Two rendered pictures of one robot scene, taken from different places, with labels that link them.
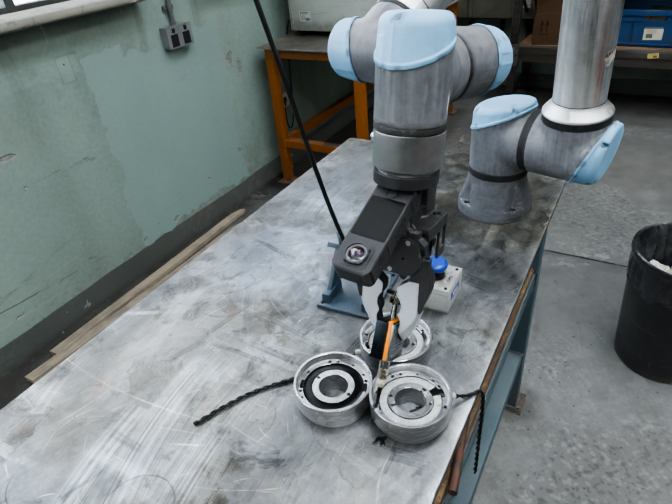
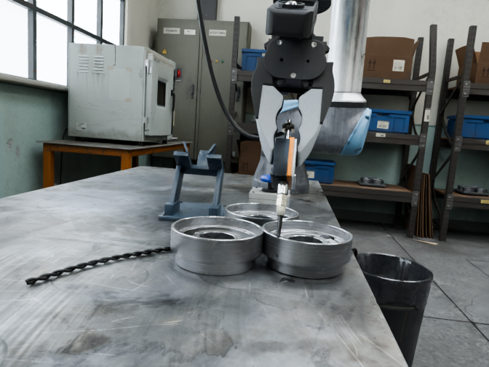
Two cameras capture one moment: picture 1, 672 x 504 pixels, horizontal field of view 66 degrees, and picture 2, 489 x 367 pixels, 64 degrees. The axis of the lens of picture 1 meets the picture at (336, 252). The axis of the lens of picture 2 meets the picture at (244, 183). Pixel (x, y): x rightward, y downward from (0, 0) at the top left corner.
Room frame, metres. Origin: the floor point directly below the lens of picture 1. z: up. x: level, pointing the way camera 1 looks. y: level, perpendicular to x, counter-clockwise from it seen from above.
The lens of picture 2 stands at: (0.07, 0.19, 0.96)
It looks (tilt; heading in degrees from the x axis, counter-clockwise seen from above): 8 degrees down; 334
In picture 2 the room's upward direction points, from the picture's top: 4 degrees clockwise
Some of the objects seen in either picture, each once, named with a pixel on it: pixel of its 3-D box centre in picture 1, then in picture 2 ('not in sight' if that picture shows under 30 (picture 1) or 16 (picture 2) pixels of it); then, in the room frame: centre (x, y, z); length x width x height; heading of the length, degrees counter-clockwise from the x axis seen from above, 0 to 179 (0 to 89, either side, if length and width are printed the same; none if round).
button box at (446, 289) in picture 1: (436, 283); (269, 202); (0.68, -0.16, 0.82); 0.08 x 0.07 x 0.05; 148
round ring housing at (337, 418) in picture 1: (333, 390); (217, 244); (0.48, 0.02, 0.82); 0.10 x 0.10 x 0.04
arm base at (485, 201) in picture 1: (496, 185); (281, 170); (0.96, -0.35, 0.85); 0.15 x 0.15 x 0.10
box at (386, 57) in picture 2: not in sight; (384, 61); (3.12, -2.72, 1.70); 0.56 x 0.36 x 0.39; 53
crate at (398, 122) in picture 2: not in sight; (378, 121); (3.13, -2.75, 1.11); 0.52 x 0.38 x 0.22; 58
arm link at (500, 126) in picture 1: (505, 132); (287, 126); (0.95, -0.35, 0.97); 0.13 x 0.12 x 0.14; 45
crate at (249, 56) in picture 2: not in sight; (267, 64); (3.76, -1.76, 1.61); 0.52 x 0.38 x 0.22; 61
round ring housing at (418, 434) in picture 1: (410, 403); (305, 247); (0.44, -0.08, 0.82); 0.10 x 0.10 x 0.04
